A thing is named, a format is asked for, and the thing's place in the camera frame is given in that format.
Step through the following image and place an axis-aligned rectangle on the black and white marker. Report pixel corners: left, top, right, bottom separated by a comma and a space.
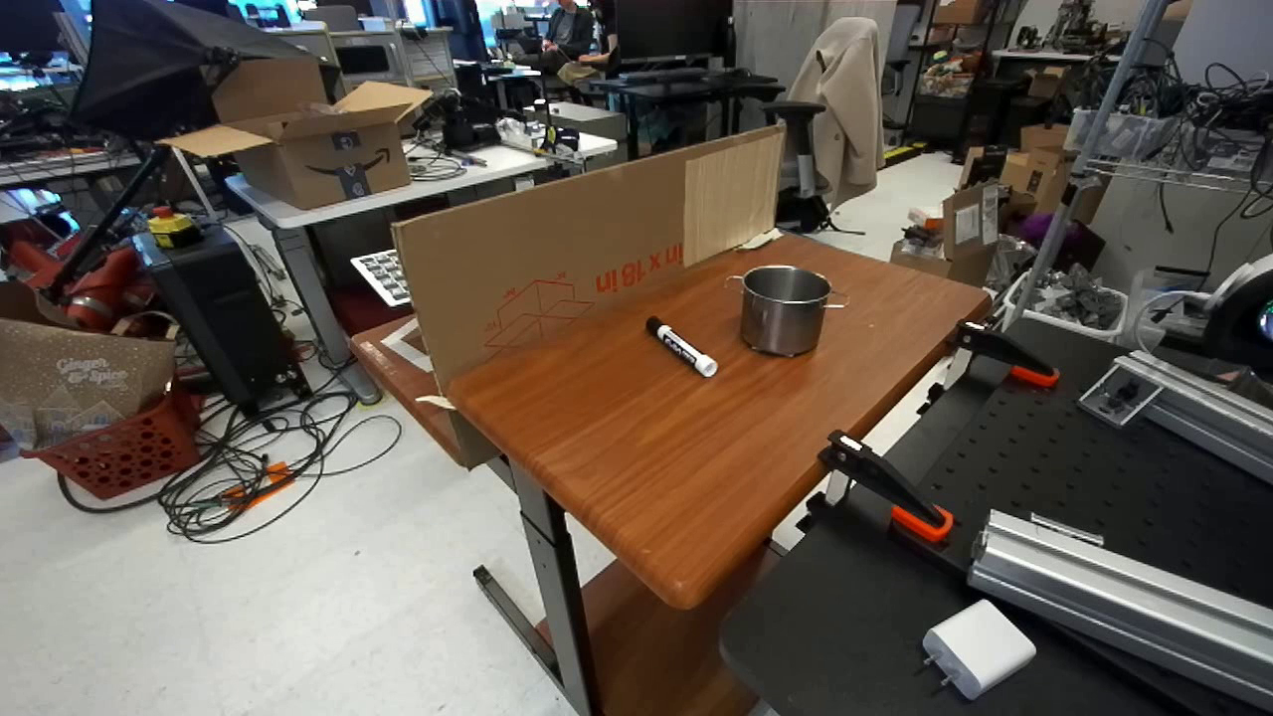
644, 319, 721, 379

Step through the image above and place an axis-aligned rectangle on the small steel pot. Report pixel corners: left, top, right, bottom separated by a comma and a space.
741, 264, 844, 359

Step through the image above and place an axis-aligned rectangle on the wooden desk with metal legs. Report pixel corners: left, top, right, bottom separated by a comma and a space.
355, 238, 985, 716

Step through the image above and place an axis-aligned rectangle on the cardboard backdrop panel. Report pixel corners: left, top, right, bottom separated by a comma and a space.
393, 128, 783, 383

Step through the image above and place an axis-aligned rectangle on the near orange black clamp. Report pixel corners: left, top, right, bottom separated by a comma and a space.
819, 431, 954, 546

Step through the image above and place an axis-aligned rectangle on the orange black clamp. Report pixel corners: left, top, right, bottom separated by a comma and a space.
819, 431, 954, 546
959, 323, 1063, 391

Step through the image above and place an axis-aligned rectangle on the grey side table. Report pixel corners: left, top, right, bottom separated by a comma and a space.
227, 148, 547, 370

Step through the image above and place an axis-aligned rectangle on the black perforated breadboard table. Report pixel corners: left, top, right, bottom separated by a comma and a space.
722, 323, 1273, 716

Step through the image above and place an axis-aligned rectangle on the beige coat on chair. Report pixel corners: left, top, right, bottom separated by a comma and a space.
787, 14, 882, 203

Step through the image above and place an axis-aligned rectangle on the far orange black clamp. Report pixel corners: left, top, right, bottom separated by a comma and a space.
959, 323, 1063, 391

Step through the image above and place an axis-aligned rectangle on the open cardboard box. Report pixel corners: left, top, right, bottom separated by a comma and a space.
170, 55, 429, 205

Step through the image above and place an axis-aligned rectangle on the black computer tower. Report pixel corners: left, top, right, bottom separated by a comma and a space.
131, 221, 299, 412

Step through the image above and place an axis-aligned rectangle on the white power adapter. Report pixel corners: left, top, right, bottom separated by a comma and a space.
922, 602, 1038, 701

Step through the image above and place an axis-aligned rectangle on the red plastic basket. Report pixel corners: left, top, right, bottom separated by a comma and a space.
39, 391, 204, 500

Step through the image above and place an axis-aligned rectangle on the black photo umbrella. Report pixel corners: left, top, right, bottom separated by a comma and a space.
71, 0, 327, 140

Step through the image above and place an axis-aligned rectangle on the brown paper bag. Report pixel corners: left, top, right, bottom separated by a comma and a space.
0, 283, 173, 451

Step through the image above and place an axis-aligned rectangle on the tangle of floor cables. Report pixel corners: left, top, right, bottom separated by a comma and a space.
51, 383, 406, 547

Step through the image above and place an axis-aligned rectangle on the near aluminium extrusion rail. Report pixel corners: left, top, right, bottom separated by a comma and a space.
965, 509, 1273, 709

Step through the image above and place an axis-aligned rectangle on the aluminium extrusion rail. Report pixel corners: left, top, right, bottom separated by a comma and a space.
965, 509, 1273, 709
1077, 351, 1273, 486

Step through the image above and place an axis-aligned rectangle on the far aluminium extrusion rail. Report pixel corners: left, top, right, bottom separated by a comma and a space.
1077, 351, 1273, 486

